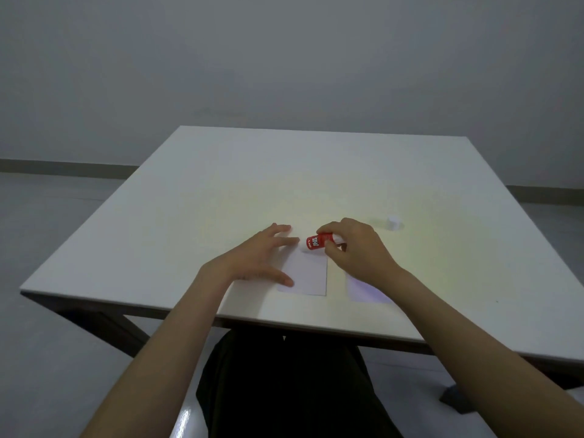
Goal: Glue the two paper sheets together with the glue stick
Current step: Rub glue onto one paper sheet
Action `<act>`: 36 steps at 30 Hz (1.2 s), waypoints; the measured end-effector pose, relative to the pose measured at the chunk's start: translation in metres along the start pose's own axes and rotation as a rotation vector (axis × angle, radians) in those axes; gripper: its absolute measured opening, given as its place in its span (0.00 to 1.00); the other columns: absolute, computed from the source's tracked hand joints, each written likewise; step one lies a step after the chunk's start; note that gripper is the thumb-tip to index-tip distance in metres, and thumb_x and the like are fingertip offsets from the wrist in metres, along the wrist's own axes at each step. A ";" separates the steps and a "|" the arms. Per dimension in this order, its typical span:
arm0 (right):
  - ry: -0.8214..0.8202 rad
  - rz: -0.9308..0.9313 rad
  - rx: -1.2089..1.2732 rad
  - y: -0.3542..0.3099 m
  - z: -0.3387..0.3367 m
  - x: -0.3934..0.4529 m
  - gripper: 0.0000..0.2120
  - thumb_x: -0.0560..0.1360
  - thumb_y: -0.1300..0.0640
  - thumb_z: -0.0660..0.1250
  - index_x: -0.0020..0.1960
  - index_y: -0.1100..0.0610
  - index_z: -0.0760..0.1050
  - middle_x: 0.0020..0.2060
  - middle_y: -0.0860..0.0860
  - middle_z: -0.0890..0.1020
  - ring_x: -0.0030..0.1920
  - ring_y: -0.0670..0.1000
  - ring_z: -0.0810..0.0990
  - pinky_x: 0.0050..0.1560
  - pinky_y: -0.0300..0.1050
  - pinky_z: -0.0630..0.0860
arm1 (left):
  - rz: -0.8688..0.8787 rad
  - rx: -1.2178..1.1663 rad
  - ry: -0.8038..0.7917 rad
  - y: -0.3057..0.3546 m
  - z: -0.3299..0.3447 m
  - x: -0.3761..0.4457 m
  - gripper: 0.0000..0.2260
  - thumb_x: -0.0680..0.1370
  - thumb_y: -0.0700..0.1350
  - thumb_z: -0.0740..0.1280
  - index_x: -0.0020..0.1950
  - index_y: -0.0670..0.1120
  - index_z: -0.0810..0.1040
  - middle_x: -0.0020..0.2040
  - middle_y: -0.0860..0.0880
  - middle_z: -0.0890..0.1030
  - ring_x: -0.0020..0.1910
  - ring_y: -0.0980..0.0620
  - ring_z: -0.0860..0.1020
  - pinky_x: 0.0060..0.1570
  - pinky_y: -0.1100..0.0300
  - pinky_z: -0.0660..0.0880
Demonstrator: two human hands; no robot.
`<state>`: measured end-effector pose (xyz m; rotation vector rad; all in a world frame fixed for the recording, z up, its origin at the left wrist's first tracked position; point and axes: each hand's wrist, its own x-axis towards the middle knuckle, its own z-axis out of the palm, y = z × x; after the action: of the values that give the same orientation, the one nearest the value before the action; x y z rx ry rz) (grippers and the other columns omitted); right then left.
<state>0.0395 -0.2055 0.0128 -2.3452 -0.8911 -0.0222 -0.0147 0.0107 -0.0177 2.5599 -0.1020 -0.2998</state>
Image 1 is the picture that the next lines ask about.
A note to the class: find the white paper sheet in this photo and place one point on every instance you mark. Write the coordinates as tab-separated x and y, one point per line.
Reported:
362	291
310	273

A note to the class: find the person's left thumb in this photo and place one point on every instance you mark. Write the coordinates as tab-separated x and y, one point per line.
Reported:
276	275

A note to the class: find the person's left middle finger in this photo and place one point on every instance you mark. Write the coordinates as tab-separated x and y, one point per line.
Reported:
278	229

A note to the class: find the red glue stick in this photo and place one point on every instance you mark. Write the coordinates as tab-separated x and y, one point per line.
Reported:
315	242

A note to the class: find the person's left hand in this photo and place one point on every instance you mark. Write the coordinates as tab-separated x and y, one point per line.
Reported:
246	262

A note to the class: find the person's right thumb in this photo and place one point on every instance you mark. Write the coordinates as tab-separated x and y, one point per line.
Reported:
333	255

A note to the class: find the person's right forearm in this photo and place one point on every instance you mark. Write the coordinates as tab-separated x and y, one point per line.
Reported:
479	360

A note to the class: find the dark table frame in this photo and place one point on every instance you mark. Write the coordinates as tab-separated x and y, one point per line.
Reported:
109	326

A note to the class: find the person's right hand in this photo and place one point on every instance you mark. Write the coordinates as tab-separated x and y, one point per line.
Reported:
365	255

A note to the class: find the person's black trousers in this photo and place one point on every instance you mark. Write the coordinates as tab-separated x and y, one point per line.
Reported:
292	387

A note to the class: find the person's left forearm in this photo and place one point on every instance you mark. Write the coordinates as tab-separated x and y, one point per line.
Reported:
164	351

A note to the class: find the white glue stick cap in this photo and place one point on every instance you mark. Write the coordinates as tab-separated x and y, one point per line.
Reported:
393	223

